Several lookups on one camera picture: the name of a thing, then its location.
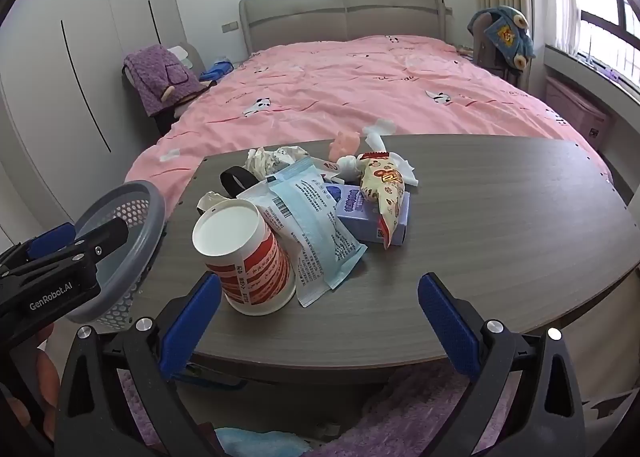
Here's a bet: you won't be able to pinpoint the grey upholstered bed headboard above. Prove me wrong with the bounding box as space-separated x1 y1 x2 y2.
238 0 454 59

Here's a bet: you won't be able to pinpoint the black band loop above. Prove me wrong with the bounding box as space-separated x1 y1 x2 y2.
219 166 261 201

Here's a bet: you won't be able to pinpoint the grey white chair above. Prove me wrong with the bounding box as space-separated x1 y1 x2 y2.
150 41 207 136

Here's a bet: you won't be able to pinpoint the light blue cloth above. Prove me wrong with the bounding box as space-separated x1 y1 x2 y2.
214 427 314 457

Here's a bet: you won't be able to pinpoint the dark framed window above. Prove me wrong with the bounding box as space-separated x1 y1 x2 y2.
575 0 640 105

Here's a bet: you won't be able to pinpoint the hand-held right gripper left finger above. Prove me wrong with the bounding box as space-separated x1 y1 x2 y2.
52 271 236 457

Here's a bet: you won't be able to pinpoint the pink printed duvet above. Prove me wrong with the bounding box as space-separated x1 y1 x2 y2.
123 34 614 224

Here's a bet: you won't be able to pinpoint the white wardrobe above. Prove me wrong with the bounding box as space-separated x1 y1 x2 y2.
0 0 179 240

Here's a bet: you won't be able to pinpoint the blue plush garment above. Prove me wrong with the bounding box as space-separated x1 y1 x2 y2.
467 4 537 71

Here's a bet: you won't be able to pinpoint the crumpled cream wrapper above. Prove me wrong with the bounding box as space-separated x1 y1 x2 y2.
243 146 311 181

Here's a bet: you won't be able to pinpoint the person's left hand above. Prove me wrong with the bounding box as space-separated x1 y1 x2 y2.
7 323 57 420

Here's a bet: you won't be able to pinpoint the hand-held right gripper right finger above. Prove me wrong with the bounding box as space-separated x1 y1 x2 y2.
417 272 588 457

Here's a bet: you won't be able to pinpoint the purple cardboard box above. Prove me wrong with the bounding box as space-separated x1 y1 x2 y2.
334 181 411 246

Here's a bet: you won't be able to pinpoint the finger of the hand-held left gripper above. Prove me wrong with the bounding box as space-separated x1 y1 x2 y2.
26 221 77 260
74 217 130 258

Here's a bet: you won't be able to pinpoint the grey perforated plastic basket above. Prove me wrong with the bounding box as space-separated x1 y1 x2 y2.
64 180 168 335

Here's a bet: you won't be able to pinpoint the white crumpled tissue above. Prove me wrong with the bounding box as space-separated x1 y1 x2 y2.
387 152 422 188
362 118 399 151

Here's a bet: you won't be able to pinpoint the pink storage box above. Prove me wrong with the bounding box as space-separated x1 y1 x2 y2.
544 76 609 151

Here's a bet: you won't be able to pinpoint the red and white wrapper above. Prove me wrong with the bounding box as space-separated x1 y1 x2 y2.
192 199 297 316

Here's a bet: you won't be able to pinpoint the blue white mask packet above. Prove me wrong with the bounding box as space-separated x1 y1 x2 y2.
269 157 369 294

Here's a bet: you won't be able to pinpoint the black cloth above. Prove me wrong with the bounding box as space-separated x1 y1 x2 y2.
153 107 179 136

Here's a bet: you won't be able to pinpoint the white barcode packet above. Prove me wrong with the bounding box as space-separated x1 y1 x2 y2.
235 184 332 309

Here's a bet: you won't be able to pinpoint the purple fuzzy pants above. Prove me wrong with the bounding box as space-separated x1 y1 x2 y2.
114 359 523 457

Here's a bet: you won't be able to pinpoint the small crumpled white paper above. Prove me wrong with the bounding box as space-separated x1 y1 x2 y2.
195 190 232 219

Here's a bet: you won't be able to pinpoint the blue bedside object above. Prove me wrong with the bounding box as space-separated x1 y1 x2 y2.
199 58 234 83

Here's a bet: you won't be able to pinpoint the purple fuzzy garment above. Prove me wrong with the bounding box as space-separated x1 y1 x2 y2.
123 44 204 118

